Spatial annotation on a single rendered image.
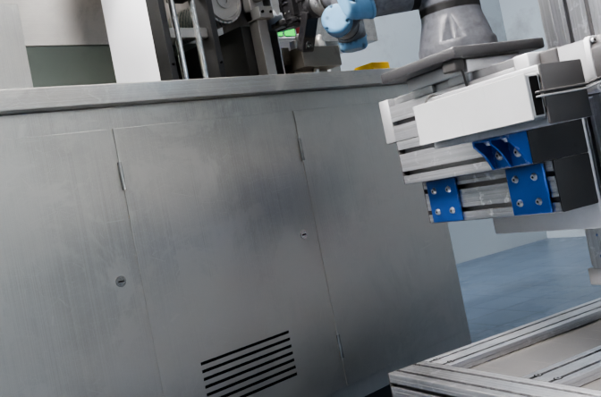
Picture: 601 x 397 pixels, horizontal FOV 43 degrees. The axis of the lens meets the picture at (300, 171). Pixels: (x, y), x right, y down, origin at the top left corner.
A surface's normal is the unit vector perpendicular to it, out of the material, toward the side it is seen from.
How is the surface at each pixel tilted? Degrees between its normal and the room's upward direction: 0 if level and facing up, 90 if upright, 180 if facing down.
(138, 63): 90
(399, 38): 90
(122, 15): 90
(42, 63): 90
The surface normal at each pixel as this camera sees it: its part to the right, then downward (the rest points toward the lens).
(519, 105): -0.86, 0.16
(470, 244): 0.47, -0.11
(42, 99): 0.67, -0.15
